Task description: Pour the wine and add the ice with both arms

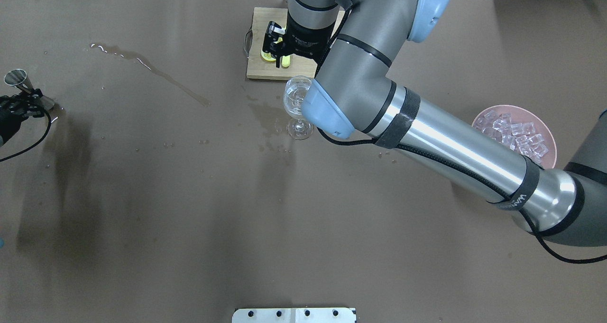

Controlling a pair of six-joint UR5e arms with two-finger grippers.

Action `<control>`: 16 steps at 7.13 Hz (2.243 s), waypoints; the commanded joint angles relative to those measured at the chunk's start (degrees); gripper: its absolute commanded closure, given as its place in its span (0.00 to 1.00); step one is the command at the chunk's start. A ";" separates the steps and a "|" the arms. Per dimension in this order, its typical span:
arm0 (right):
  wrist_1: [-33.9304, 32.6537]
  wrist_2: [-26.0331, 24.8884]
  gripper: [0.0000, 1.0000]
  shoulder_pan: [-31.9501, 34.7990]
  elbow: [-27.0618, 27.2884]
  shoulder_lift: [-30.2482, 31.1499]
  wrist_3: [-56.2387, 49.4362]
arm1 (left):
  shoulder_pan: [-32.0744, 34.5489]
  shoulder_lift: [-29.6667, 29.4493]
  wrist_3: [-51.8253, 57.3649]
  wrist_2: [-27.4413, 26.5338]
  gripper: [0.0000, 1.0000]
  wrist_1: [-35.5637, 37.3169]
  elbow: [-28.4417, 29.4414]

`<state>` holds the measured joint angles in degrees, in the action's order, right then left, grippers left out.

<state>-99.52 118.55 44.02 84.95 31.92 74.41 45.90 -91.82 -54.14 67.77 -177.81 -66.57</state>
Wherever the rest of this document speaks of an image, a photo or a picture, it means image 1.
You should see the steel double jigger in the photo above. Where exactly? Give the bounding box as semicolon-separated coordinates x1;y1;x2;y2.
4;68;55;111

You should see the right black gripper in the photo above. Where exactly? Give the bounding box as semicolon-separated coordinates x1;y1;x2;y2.
264;22;332;68

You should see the lemon slice near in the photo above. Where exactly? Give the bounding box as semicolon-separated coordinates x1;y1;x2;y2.
260;51;275;62

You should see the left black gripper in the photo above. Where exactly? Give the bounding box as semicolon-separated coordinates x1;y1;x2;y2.
0;88;46;146

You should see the bamboo cutting board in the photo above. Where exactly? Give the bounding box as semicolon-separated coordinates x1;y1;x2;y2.
247;7;318;81

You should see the clear wine glass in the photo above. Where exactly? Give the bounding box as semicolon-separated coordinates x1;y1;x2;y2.
283;76;314;140

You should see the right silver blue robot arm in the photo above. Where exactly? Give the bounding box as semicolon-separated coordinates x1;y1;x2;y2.
264;0;607;247

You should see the pink bowl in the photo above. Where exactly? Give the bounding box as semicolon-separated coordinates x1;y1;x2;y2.
472;105;557;169

